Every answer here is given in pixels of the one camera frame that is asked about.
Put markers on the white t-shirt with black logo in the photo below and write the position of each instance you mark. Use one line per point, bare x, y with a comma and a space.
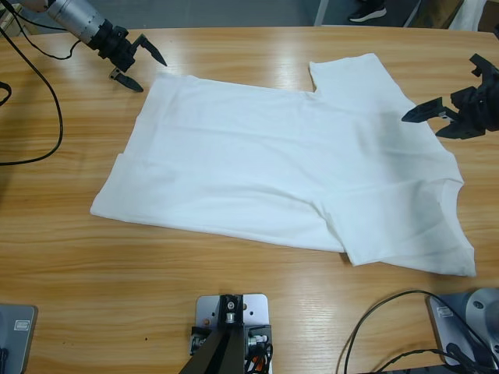
273, 163

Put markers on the white mount block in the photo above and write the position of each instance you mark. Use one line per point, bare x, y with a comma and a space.
257, 308

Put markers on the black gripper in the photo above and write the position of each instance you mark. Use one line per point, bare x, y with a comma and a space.
113, 46
479, 109

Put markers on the black gripper side bracket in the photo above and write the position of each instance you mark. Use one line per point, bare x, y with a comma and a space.
483, 66

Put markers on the white bag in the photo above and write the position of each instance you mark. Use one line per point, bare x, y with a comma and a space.
468, 15

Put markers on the brown cardboard box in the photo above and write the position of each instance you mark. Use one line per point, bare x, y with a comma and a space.
432, 13

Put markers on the white metal pole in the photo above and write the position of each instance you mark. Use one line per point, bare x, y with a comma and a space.
320, 11

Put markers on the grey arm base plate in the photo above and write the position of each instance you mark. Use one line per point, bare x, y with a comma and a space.
438, 331
19, 350

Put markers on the dark camera post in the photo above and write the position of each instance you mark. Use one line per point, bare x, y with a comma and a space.
222, 358

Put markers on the wooden pallet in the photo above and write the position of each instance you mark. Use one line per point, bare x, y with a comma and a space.
6, 19

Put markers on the black sneaker with white sole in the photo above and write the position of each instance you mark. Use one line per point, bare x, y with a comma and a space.
366, 13

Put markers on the black clamp with silver knob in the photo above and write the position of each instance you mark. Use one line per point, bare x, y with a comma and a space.
257, 339
199, 343

